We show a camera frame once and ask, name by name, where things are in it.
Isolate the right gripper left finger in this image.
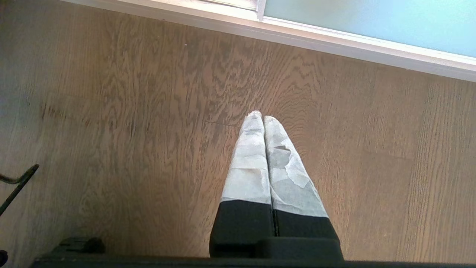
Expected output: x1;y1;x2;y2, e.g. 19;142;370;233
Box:
209;111;276;258

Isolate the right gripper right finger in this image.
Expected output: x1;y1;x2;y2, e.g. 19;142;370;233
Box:
255;116;344;261

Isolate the frosted glass sliding wardrobe door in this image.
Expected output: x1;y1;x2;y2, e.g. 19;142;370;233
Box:
263;0;476;58

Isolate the white wardrobe base frame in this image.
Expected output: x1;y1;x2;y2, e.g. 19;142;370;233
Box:
61;0;476;83

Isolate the black cable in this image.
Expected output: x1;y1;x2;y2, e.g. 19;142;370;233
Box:
0;164;39;216

